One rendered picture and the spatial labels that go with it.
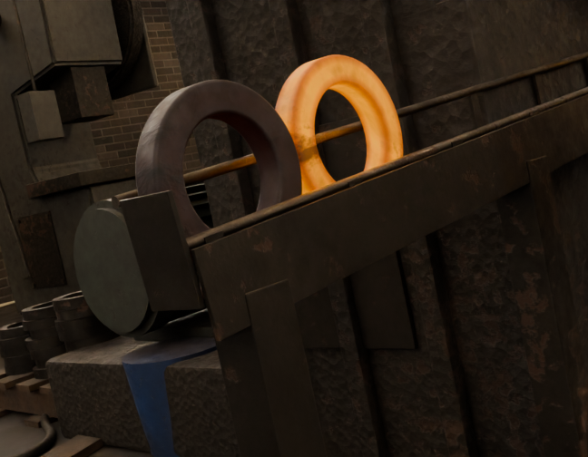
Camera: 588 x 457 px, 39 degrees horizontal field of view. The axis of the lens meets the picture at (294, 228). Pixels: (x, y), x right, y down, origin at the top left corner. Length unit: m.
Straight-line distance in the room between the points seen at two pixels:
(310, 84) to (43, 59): 4.70
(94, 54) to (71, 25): 0.24
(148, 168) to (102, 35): 5.07
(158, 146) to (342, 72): 0.28
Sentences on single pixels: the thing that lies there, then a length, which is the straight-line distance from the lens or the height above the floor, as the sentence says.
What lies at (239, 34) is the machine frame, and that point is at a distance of 1.66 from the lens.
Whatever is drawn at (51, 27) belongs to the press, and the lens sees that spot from 5.54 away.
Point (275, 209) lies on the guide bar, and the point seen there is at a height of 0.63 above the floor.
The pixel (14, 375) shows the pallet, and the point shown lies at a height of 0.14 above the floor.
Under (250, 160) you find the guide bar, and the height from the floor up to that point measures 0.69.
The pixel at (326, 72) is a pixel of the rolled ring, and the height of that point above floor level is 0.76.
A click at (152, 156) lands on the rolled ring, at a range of 0.75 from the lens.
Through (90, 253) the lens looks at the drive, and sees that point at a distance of 2.34.
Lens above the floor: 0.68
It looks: 4 degrees down
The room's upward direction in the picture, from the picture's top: 12 degrees counter-clockwise
